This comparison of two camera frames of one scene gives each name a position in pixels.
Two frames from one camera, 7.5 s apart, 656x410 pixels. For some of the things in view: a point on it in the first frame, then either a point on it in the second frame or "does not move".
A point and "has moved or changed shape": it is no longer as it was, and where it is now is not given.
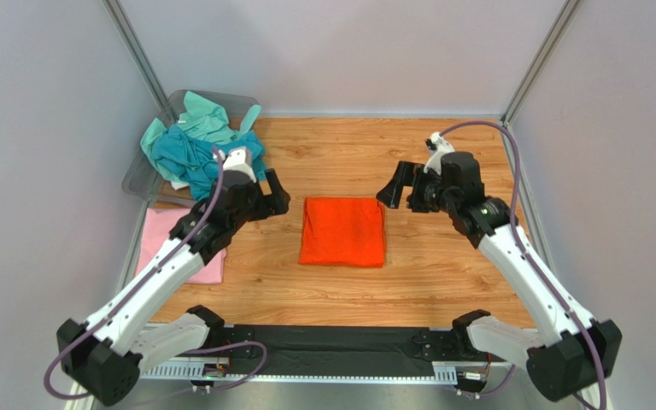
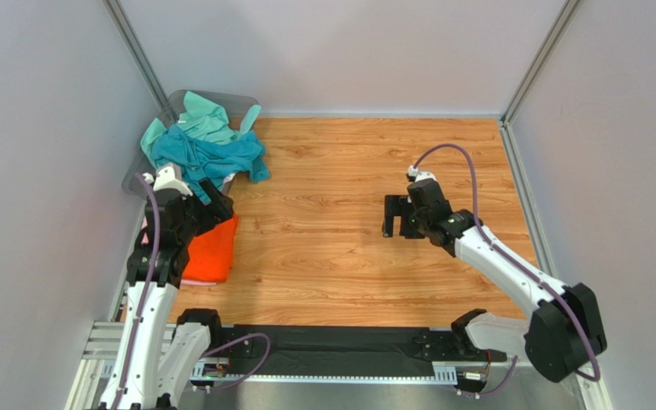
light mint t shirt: [202, 118] does not move
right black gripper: [412, 189] -> [406, 216]
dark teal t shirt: [196, 164] does not move
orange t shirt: [343, 231] has moved or changed shape
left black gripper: [278, 202] -> [221, 207]
